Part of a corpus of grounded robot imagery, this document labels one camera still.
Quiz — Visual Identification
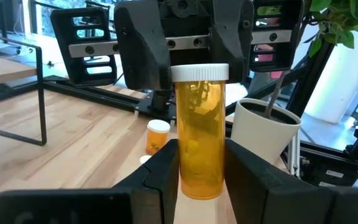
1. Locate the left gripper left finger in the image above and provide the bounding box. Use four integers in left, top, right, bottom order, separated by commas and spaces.
0, 139, 180, 224

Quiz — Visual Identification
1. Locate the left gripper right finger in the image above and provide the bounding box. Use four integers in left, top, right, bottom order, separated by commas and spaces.
224, 139, 358, 224

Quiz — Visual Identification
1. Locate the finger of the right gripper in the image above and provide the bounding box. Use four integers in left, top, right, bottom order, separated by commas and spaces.
209, 0, 255, 83
114, 0, 173, 91

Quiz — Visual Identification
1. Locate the wide orange medicine bottle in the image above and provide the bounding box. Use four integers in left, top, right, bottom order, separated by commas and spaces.
145, 119, 171, 156

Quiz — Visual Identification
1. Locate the orange medicine bottle white cap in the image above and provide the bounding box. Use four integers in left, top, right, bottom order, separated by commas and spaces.
170, 63, 230, 200

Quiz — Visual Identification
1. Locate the black equipment box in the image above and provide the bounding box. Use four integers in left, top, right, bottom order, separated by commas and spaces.
298, 141, 358, 188

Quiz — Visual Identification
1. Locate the white plant pot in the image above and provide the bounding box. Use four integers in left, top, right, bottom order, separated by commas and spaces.
230, 98, 303, 166

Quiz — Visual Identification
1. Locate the green leafy plant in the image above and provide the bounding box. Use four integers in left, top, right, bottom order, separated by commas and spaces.
263, 0, 358, 119

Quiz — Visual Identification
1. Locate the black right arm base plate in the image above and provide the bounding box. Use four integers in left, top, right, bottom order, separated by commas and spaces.
134, 91, 180, 123

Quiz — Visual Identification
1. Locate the black aluminium table frame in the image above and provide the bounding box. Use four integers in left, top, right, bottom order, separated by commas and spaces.
0, 40, 337, 124

